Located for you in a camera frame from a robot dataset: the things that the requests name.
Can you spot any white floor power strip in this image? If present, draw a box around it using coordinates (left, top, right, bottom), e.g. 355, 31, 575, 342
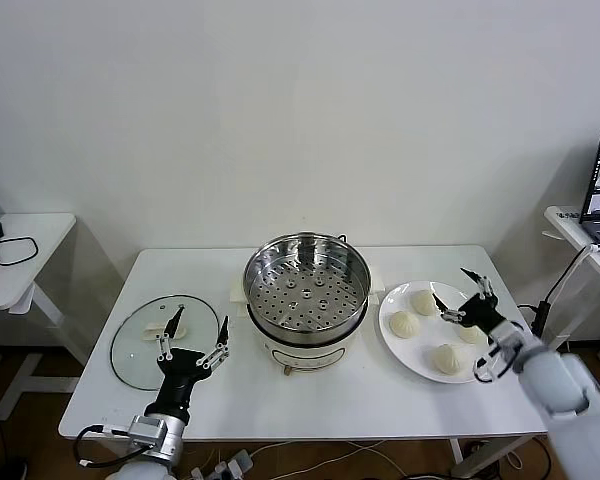
189, 448, 255, 480

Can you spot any white side table with cable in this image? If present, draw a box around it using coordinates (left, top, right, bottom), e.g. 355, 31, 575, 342
0, 213, 89, 421

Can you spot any white side table with laptop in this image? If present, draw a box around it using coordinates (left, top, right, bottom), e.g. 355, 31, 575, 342
544, 204, 600, 396

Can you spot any black looped cable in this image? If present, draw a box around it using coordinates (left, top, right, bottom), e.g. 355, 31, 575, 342
0, 236, 39, 266

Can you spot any white steamed baozi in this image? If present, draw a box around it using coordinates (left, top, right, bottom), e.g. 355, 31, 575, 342
432, 343, 467, 375
457, 323, 489, 346
409, 290, 439, 317
389, 309, 422, 340

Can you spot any white electric cooker base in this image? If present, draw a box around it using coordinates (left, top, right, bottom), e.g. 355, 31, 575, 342
228, 274, 386, 377

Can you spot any round glass pot lid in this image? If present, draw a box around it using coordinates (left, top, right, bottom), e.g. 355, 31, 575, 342
110, 293, 221, 391

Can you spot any white laptop cable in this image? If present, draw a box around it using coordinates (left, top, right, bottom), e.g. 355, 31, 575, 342
542, 243, 600, 306

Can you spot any white floor cable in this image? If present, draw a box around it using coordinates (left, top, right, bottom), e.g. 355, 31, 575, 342
249, 439, 416, 480

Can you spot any black left camera cable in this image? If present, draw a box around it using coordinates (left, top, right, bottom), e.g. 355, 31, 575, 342
74, 424, 131, 469

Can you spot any black floor cable bundle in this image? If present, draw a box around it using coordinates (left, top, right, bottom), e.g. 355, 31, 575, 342
449, 438, 552, 480

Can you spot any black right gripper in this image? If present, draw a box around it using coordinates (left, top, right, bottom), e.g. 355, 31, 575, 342
431, 267, 502, 338

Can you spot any black hanging power adapter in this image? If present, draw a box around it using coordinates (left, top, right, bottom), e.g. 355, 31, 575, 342
517, 299, 551, 337

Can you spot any white main table frame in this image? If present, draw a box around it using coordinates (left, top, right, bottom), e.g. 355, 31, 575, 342
448, 435, 546, 480

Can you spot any perforated steel steamer basket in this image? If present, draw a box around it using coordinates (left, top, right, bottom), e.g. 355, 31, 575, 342
243, 231, 372, 347

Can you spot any white round plate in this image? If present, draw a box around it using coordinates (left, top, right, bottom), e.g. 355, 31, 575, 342
378, 280, 501, 385

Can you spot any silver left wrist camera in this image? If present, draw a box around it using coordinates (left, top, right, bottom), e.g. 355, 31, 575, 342
128, 417, 169, 449

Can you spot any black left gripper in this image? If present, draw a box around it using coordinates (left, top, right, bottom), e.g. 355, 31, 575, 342
145, 306, 231, 416

